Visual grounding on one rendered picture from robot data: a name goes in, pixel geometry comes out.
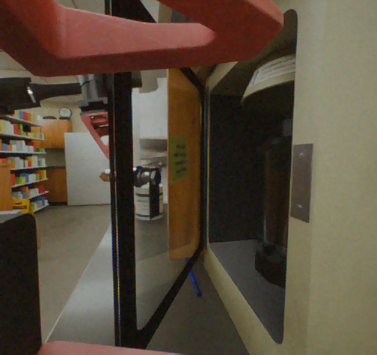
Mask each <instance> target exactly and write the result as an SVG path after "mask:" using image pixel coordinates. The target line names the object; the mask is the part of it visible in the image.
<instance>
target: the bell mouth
mask: <svg viewBox="0 0 377 355"><path fill-rule="evenodd" d="M296 46H297V44H296V45H293V46H288V47H287V48H284V49H281V50H279V51H277V52H275V53H273V54H271V55H269V56H268V57H266V58H264V59H263V60H262V61H261V62H260V63H259V64H258V65H257V67H256V69H255V71H254V74H253V76H252V77H251V80H250V82H249V84H248V87H247V88H246V91H245V93H244V95H243V97H242V100H241V102H240V103H241V105H242V106H243V107H244V108H246V109H250V110H253V111H258V112H288V111H294V95H295V63H296Z"/></svg>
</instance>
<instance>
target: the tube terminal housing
mask: <svg viewBox="0 0 377 355"><path fill-rule="evenodd" d="M271 1H272V2H273V3H274V4H275V5H276V6H277V7H278V8H279V9H280V10H281V11H282V13H283V28H282V29H281V31H280V32H279V33H278V34H277V35H276V36H275V37H274V38H273V39H272V40H271V41H270V42H269V43H268V44H267V45H266V46H265V47H264V49H263V50H262V51H261V52H260V53H259V54H258V55H257V56H256V57H254V58H252V59H250V60H246V61H235V62H229V63H223V64H215V66H214V67H213V68H212V69H211V70H210V72H209V74H208V75H207V76H206V87H207V86H209V98H210V94H219V95H231V96H243V95H244V93H245V91H246V88H247V87H248V84H249V82H250V80H251V77H252V76H253V74H254V71H255V69H256V67H257V65H258V64H259V63H260V62H261V61H262V60H263V59H264V58H266V57H268V56H269V55H271V54H273V53H275V52H277V51H279V50H281V49H284V48H287V47H288V46H293V45H296V44H297V46H296V63H295V95H294V112H293V129H292V161H293V145H299V144H308V143H313V166H312V180H311V194H310V221H309V223H307V222H304V221H302V220H300V219H296V218H295V217H292V216H290V209H291V192H292V161H291V178H290V194H289V227H288V243H287V260H286V292H285V309H284V326H283V343H282V344H277V343H275V342H274V341H273V340H272V338H271V336H270V335H269V334H268V332H267V331H266V329H265V328H264V326H263V325H262V324H261V322H260V320H259V319H258V317H257V316H256V315H255V314H254V312H253V310H252V309H251V307H250V306H249V305H248V303H247V301H246V300H245V298H244V297H243V296H242V294H241V293H240V291H239V289H238V288H237V287H236V285H235V284H234V283H233V281H232V279H231V278H230V277H229V275H228V274H227V272H226V270H225V269H224V268H223V267H222V265H221V263H220V262H219V260H218V259H217V258H216V256H215V255H214V253H213V252H212V250H211V249H210V248H209V244H211V243H209V241H208V201H209V99H208V170H207V241H206V249H205V248H204V261H203V265H204V267H205V269H206V271H207V273H208V274H209V277H210V279H211V280H212V283H213V285H214V286H215V289H216V291H217V292H218V295H219V297H220V298H221V300H222V302H223V304H224V306H225V308H226V310H227V312H228V314H229V316H230V318H231V320H232V322H233V323H234V325H235V327H236V329H237V331H238V333H239V335H240V337H241V339H242V341H243V343H244V345H245V347H246V348H247V350H248V352H249V354H250V355H377V0H271Z"/></svg>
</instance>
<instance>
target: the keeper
mask: <svg viewBox="0 0 377 355"><path fill-rule="evenodd" d="M312 166H313V143H308V144H299V145H293V161H292V192H291V209H290V216H292V217H295V218H296V219H300V220H302V221H304V222H307V223H309V221H310V194H311V180H312Z"/></svg>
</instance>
